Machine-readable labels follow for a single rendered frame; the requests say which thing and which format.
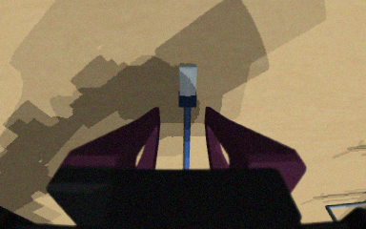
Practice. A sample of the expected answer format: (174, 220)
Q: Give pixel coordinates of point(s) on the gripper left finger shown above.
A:
(120, 148)

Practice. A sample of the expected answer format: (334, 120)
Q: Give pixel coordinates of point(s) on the blue patch cord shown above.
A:
(187, 136)

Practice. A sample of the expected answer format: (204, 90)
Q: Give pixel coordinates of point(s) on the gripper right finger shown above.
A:
(249, 149)

